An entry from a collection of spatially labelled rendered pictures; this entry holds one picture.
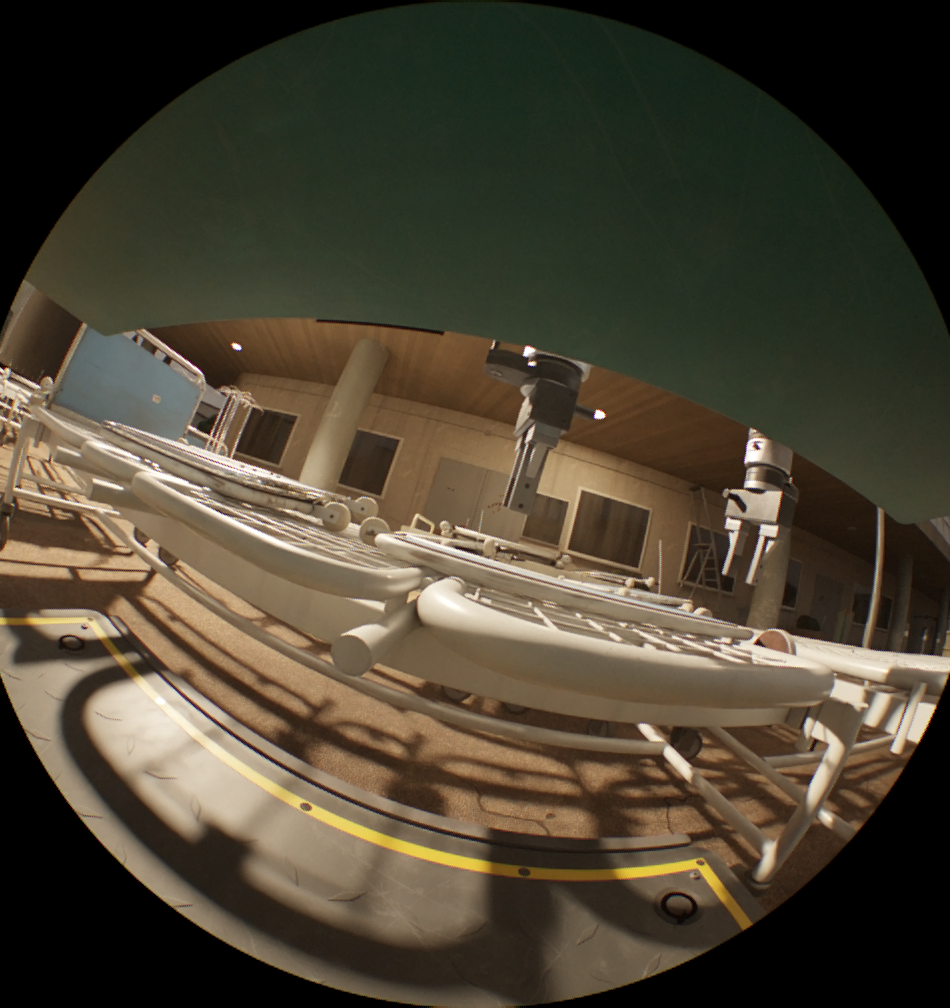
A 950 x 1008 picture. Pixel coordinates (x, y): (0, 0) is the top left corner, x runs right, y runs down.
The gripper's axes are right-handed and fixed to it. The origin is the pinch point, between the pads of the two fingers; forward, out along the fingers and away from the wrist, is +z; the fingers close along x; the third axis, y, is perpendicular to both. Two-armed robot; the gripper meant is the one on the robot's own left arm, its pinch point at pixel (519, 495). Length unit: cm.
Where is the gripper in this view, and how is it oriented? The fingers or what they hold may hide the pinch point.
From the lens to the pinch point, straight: 42.9
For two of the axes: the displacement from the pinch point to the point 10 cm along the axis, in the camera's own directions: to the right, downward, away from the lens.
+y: 9.6, 2.9, 0.3
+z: -2.9, 9.6, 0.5
